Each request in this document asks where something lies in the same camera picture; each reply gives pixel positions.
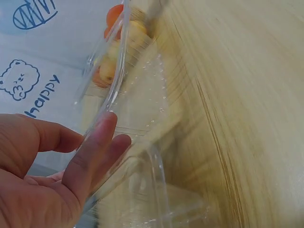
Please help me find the person's left hand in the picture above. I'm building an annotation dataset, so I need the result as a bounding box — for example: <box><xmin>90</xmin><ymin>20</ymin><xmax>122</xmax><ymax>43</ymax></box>
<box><xmin>0</xmin><ymin>112</ymin><xmax>133</xmax><ymax>228</ymax></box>

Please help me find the pile of small round fruits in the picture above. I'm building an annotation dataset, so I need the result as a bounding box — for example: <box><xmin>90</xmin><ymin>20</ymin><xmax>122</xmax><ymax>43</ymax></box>
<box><xmin>91</xmin><ymin>4</ymin><xmax>150</xmax><ymax>87</ymax></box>

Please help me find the clear plastic clamshell box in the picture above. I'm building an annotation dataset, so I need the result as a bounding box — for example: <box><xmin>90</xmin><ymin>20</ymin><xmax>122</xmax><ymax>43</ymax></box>
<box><xmin>71</xmin><ymin>0</ymin><xmax>211</xmax><ymax>228</ymax></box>

